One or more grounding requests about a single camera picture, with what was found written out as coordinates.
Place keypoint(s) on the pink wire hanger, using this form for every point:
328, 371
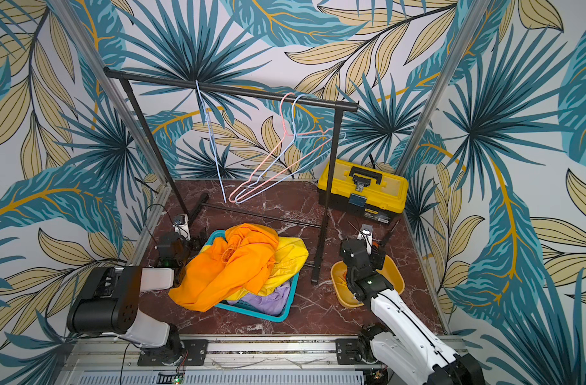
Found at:
290, 135

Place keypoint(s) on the yellow shorts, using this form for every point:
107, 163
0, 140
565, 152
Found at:
258, 264

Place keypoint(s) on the white wire hanger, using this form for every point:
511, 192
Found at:
296, 159

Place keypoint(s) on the orange shorts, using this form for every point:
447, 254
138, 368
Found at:
202, 286

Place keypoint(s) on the purple shorts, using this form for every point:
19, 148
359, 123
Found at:
272, 304

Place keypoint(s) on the blue wire hanger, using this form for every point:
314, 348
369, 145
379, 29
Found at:
207, 121

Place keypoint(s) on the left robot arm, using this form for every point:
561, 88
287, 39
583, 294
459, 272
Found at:
108, 303

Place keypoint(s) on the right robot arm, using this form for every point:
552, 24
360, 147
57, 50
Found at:
402, 342

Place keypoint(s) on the yellow black plastic toolbox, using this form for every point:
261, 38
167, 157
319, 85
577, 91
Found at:
364, 192

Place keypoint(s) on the black clothes rack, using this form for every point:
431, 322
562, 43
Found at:
339, 108

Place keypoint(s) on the teal plastic basket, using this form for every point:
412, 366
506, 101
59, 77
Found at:
290, 257

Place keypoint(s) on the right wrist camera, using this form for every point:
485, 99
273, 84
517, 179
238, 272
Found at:
366, 235

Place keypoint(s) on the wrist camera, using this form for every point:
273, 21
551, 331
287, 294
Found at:
366, 235
181, 226

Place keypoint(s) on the black handled screwdriver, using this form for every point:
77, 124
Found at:
385, 240

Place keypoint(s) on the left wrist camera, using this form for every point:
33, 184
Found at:
181, 226

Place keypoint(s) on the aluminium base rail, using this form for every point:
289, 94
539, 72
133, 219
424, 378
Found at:
225, 359

